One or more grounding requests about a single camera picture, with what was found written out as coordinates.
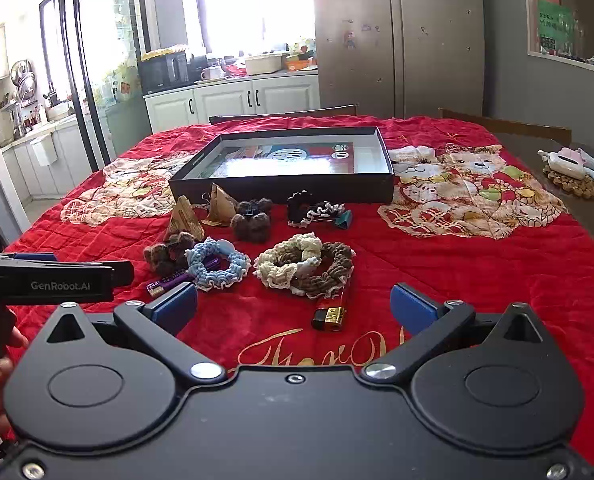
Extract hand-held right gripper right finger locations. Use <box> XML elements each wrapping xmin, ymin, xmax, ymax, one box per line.
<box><xmin>362</xmin><ymin>282</ymin><xmax>554</xmax><ymax>387</ymax></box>

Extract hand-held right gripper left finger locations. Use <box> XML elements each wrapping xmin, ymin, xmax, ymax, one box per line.
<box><xmin>44</xmin><ymin>282</ymin><xmax>228</xmax><ymax>387</ymax></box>

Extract long brown bar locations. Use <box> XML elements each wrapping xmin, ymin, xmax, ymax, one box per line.
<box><xmin>147</xmin><ymin>256</ymin><xmax>222</xmax><ymax>297</ymax></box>

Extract small brown knitted shoes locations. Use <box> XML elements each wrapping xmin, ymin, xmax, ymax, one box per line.
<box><xmin>144</xmin><ymin>234</ymin><xmax>194</xmax><ymax>276</ymax></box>

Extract blue crochet scrunchie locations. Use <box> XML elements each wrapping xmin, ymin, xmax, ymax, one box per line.
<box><xmin>184</xmin><ymin>238</ymin><xmax>252</xmax><ymax>292</ymax></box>

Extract brown triangular packet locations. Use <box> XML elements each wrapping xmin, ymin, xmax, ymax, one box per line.
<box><xmin>201</xmin><ymin>183</ymin><xmax>238</xmax><ymax>227</ymax></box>
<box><xmin>164</xmin><ymin>195</ymin><xmax>206</xmax><ymax>243</ymax></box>

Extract taupe crochet scrunchie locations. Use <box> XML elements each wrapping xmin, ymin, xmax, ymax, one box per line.
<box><xmin>292</xmin><ymin>242</ymin><xmax>356</xmax><ymax>299</ymax></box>

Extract teal binder clip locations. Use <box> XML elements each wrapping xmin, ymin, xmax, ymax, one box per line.
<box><xmin>309</xmin><ymin>207</ymin><xmax>352</xmax><ymax>231</ymax></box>

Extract fuzzy brown hair clip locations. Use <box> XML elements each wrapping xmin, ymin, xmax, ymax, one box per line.
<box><xmin>229</xmin><ymin>198</ymin><xmax>274</xmax><ymax>244</ymax></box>

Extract cream crochet scrunchie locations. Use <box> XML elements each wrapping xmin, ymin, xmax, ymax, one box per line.
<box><xmin>253</xmin><ymin>232</ymin><xmax>322</xmax><ymax>289</ymax></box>

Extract black white scrunchie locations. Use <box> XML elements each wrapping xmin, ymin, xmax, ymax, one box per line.
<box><xmin>287</xmin><ymin>190</ymin><xmax>346</xmax><ymax>226</ymax></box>

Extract black shallow box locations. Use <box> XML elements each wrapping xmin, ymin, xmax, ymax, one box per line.
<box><xmin>168</xmin><ymin>126</ymin><xmax>395</xmax><ymax>205</ymax></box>

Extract red printed blanket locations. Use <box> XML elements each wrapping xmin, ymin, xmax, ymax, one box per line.
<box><xmin>4</xmin><ymin>115</ymin><xmax>594</xmax><ymax>471</ymax></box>

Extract white kitchen counter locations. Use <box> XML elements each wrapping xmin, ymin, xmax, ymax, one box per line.
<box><xmin>0</xmin><ymin>115</ymin><xmax>112</xmax><ymax>201</ymax></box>

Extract white hanging bin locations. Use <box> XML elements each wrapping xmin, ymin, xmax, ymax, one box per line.
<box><xmin>30</xmin><ymin>132</ymin><xmax>58</xmax><ymax>167</ymax></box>

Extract steel pot lids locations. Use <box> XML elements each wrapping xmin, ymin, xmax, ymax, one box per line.
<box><xmin>9</xmin><ymin>59</ymin><xmax>38</xmax><ymax>101</ymax></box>

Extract white cabinet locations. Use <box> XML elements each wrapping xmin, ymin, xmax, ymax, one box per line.
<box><xmin>143</xmin><ymin>71</ymin><xmax>322</xmax><ymax>135</ymax></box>

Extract black framed glass door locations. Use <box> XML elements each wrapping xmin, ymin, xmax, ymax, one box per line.
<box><xmin>39</xmin><ymin>0</ymin><xmax>152</xmax><ymax>173</ymax></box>

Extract woven trivet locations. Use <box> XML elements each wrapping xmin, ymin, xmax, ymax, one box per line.
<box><xmin>543</xmin><ymin>162</ymin><xmax>594</xmax><ymax>200</ymax></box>

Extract black microwave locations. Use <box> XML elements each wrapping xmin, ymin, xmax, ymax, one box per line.
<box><xmin>137</xmin><ymin>51</ymin><xmax>190</xmax><ymax>95</ymax></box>

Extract wooden chair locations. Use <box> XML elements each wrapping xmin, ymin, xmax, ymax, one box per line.
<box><xmin>209</xmin><ymin>105</ymin><xmax>358</xmax><ymax>125</ymax></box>
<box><xmin>438</xmin><ymin>107</ymin><xmax>572</xmax><ymax>146</ymax></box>

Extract yellow fringed cloth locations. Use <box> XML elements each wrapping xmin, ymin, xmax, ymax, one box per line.
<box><xmin>142</xmin><ymin>46</ymin><xmax>188</xmax><ymax>61</ymax></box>

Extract white container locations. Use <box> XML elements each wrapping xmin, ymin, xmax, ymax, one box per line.
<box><xmin>245</xmin><ymin>52</ymin><xmax>284</xmax><ymax>76</ymax></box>

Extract silver refrigerator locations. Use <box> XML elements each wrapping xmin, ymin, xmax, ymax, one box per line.
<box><xmin>311</xmin><ymin>0</ymin><xmax>485</xmax><ymax>120</ymax></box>

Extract bright window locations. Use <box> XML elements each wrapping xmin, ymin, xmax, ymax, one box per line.
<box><xmin>194</xmin><ymin>0</ymin><xmax>318</xmax><ymax>56</ymax></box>

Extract green sign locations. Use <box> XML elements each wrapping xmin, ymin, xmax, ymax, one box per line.
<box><xmin>537</xmin><ymin>2</ymin><xmax>575</xmax><ymax>56</ymax></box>

